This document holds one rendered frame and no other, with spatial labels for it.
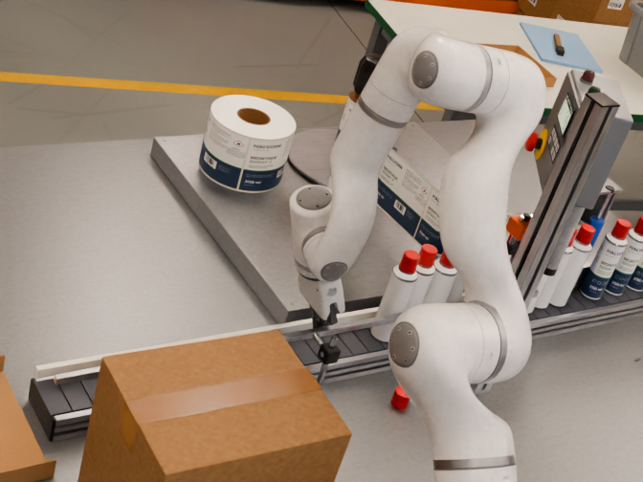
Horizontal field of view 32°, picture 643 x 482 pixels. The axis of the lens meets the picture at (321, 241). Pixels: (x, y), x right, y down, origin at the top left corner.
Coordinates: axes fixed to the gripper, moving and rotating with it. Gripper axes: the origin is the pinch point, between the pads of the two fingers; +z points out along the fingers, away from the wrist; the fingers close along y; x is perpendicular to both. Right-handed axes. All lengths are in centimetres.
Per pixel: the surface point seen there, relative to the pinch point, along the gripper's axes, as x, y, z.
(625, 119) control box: -53, -17, -37
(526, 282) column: -35.2, -16.7, -5.7
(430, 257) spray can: -24.0, -1.0, -5.1
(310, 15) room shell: -172, 323, 163
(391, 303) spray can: -14.6, -1.9, 1.6
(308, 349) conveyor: 3.5, -0.5, 5.5
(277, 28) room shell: -144, 309, 153
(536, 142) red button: -47, -2, -24
